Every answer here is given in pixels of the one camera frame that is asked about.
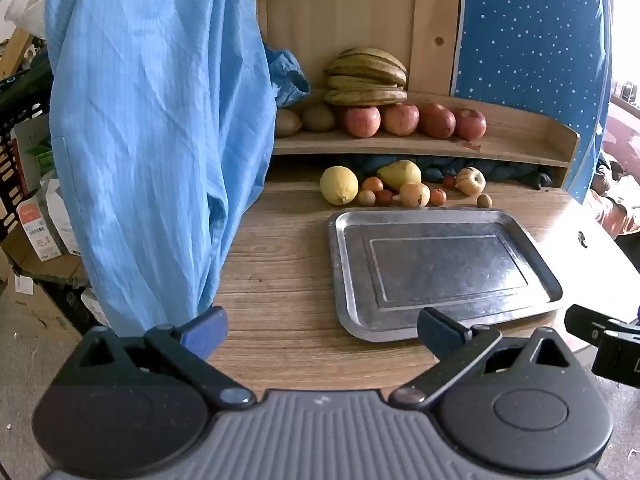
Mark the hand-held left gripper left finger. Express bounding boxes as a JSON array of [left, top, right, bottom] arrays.
[[51, 306, 257, 410]]

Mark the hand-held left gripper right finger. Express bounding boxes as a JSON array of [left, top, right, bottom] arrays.
[[388, 307, 590, 410]]

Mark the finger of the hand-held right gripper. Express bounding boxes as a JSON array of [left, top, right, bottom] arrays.
[[564, 304, 640, 389]]

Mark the metal tray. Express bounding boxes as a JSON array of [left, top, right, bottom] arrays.
[[327, 206, 565, 344]]

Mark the striped cream pepino melon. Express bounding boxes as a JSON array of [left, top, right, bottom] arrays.
[[455, 166, 487, 197]]

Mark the peach-coloured cloth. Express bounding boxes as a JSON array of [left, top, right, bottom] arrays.
[[584, 154, 640, 237]]

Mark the yellow pear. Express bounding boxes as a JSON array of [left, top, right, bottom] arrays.
[[376, 159, 423, 192]]

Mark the flat brown cardboard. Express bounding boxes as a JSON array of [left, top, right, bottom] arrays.
[[0, 240, 97, 313]]

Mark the yellow lemon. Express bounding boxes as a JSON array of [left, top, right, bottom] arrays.
[[320, 166, 360, 206]]

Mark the plain white carton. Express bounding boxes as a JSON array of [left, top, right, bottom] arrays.
[[41, 174, 82, 257]]

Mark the white and red carton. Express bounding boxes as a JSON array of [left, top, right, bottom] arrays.
[[16, 194, 64, 262]]

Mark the wooden shelf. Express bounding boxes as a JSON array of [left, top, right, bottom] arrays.
[[272, 88, 581, 190]]

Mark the red apple with pale top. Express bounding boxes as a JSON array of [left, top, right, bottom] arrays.
[[454, 108, 488, 141]]

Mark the dark red apple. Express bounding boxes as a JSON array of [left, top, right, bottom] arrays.
[[418, 103, 457, 140]]

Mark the brown kiwi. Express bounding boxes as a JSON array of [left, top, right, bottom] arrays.
[[301, 104, 337, 133], [274, 108, 303, 138]]

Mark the brown-bruised yellow banana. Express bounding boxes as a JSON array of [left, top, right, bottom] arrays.
[[323, 88, 409, 107]]

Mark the white and green carton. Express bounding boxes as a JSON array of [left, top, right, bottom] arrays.
[[11, 114, 55, 197]]

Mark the blue plastic shoe cover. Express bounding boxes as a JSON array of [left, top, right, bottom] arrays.
[[263, 42, 311, 110]]

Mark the large spotted yellow banana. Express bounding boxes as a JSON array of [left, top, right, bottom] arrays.
[[325, 55, 407, 86]]

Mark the blue white-dotted cloth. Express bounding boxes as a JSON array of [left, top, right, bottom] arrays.
[[449, 0, 614, 207]]

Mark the thin spotted yellow banana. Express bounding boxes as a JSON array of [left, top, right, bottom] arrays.
[[340, 47, 409, 73]]

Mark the black plastic crate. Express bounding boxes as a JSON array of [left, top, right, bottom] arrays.
[[0, 60, 55, 241]]

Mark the white plastic bag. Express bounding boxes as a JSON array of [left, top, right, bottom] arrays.
[[4, 0, 49, 42]]

